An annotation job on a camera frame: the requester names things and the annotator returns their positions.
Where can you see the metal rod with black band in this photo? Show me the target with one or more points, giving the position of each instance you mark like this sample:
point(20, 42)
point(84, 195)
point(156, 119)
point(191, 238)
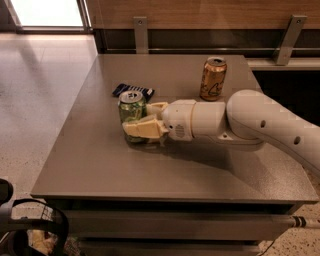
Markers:
point(308, 223)

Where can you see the metal wall bracket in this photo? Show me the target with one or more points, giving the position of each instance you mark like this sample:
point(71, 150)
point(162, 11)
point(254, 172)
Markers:
point(141, 34)
point(290, 36)

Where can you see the orange soda can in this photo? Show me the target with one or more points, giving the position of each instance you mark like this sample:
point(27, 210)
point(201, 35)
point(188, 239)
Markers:
point(213, 76)

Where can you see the grey counter drawer front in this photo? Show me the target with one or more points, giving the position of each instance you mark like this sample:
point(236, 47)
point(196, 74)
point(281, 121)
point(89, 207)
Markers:
point(176, 225)

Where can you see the right metal wall bracket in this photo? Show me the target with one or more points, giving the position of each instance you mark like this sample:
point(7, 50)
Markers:
point(290, 36)

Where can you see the green soda can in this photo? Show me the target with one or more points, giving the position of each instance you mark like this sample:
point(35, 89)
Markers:
point(132, 106)

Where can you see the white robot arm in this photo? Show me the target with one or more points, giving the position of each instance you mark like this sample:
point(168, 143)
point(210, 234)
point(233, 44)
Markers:
point(247, 120)

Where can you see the dark blue snack packet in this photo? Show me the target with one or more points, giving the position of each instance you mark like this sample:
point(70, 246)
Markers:
point(122, 87)

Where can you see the left metal wall bracket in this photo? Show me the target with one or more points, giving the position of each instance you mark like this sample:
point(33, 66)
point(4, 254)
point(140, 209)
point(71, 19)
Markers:
point(141, 34)

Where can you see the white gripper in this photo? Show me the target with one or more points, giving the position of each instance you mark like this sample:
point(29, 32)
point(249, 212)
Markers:
point(178, 118)

